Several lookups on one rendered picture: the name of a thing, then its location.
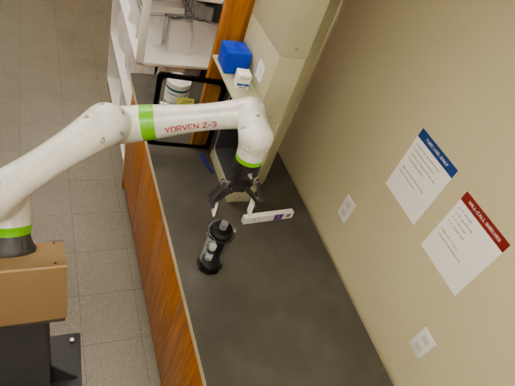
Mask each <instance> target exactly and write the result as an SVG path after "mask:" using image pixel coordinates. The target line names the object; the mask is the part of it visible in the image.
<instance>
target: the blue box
mask: <svg viewBox="0 0 515 386"><path fill-rule="evenodd" d="M251 58H252V54H251V52H250V51H249V49H248V46H247V45H246V43H245V42H241V41H228V40H222V42H221V47H220V50H219V53H218V62H219V64H220V66H221V68H222V70H223V73H226V74H235V73H236V70H237V68H243V69H248V68H249V65H250V62H251Z"/></svg>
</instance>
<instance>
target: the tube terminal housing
mask: <svg viewBox="0 0 515 386"><path fill-rule="evenodd" d="M243 42H245V43H246V45H247V46H248V49H249V51H250V52H251V54H252V58H251V62H250V65H249V68H248V69H249V70H250V72H251V76H252V78H251V82H252V84H253V86H254V88H255V90H256V92H257V94H258V96H259V98H260V100H261V101H262V102H263V104H264V105H265V108H266V113H267V120H268V122H269V125H270V127H271V129H272V132H273V134H274V141H273V144H272V146H271V148H270V149H269V150H268V152H267V154H266V156H265V157H264V161H263V163H262V166H261V169H260V171H259V174H258V176H257V177H256V178H254V181H256V179H259V181H260V183H261V185H262V183H263V182H264V181H265V179H266V177H267V174H268V172H269V170H270V168H271V165H272V163H273V161H274V158H275V156H276V154H277V150H278V149H279V147H280V144H281V142H282V139H283V137H284V134H285V132H286V131H287V127H288V126H289V123H290V120H291V118H292V116H293V114H294V111H295V109H296V107H297V104H298V102H299V99H300V97H301V94H302V92H303V89H304V87H305V86H306V83H307V81H308V78H309V76H310V73H311V71H312V69H313V66H314V64H315V62H316V60H317V57H318V55H319V52H320V50H321V47H322V46H323V44H321V45H320V46H319V47H318V48H317V49H316V50H315V51H314V52H313V53H312V54H311V55H310V56H309V57H308V58H307V59H303V58H295V57H280V56H279V55H278V53H277V52H276V50H275V48H274V46H273V44H272V43H271V42H270V40H269V38H268V37H267V35H266V34H265V32H264V30H263V28H262V27H261V25H260V24H259V22H258V20H257V19H256V17H255V16H254V13H253V12H252V13H251V17H250V20H249V23H248V28H247V30H246V33H245V36H244V41H243ZM260 58H261V59H262V61H263V62H264V65H265V69H264V73H263V76H262V78H261V82H260V84H259V83H258V81H257V79H256V77H255V72H256V70H257V67H258V63H259V60H260ZM215 145H216V143H215ZM215 150H216V148H215V147H214V150H211V153H210V157H211V160H212V163H213V166H214V168H215V171H216V174H217V176H218V180H219V182H220V181H221V180H222V179H223V178H224V179H225V175H224V173H223V171H222V168H221V165H220V162H219V160H218V157H217V155H216V152H215ZM225 181H226V179H225ZM225 199H226V201H227V202H238V201H249V200H250V199H251V197H250V195H249V194H248V193H247V192H246V191H244V192H233V193H232V194H229V195H227V196H226V197H225Z"/></svg>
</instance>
